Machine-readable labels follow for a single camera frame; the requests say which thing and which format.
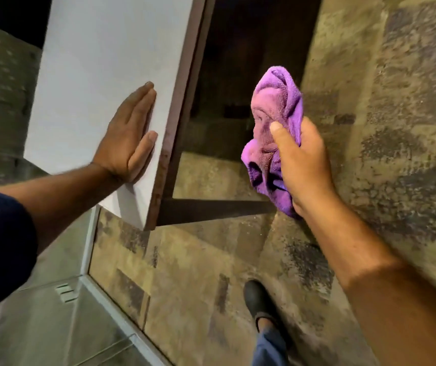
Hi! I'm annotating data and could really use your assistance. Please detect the person's right hand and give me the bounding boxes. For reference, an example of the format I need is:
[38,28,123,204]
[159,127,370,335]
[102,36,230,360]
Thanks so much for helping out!
[269,116,337,220]

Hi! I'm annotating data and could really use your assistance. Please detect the person's left hand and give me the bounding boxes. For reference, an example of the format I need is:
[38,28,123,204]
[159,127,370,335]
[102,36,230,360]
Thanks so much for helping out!
[91,81,159,184]

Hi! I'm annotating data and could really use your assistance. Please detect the purple microfibre cloth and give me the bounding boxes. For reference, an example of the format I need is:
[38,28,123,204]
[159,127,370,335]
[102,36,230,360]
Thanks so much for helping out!
[240,66,304,220]

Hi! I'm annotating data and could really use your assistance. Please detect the person's right forearm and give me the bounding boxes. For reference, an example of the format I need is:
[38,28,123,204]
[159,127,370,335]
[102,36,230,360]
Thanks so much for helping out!
[301,188,436,366]

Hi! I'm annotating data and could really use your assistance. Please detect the person's left forearm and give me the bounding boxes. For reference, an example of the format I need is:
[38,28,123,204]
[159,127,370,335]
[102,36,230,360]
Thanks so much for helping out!
[0,162,121,254]

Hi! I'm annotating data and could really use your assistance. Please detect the dark grey shoe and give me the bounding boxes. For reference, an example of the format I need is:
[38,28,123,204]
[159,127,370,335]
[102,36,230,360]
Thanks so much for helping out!
[243,280,279,332]

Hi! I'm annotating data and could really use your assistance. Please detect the metal glass clamp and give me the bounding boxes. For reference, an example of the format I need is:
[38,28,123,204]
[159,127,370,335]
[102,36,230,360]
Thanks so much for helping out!
[54,284,78,303]

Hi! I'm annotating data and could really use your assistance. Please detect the blue patterned shirt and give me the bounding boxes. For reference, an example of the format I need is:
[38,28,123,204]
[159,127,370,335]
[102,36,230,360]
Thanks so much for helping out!
[0,189,39,324]

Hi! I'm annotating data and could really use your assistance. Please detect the blue jeans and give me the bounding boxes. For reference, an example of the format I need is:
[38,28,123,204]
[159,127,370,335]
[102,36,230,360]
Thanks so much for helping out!
[251,325,291,366]

